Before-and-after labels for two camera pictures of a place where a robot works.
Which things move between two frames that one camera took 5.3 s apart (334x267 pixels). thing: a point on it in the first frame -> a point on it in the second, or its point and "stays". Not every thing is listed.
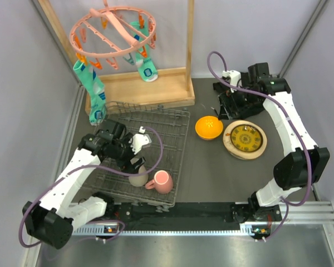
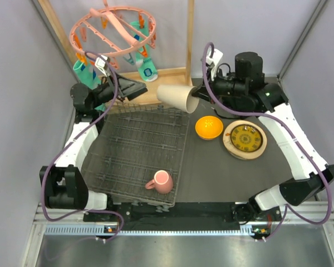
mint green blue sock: (96, 89) stays
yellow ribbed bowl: (209, 127) stays
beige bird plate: (236, 153) stays
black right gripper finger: (223, 113) -> (201, 92)
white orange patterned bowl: (207, 138) stays
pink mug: (162, 182) stays
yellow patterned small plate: (246, 138) stays
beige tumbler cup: (139, 180) -> (178, 97)
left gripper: (126, 163) -> (130, 89)
